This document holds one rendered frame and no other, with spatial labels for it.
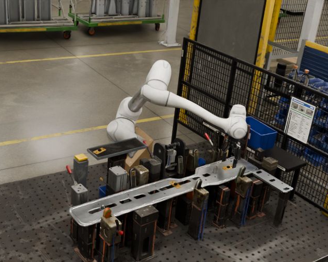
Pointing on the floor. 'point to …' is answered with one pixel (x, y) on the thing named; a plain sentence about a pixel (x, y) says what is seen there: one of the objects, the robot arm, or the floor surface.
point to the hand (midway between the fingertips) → (229, 161)
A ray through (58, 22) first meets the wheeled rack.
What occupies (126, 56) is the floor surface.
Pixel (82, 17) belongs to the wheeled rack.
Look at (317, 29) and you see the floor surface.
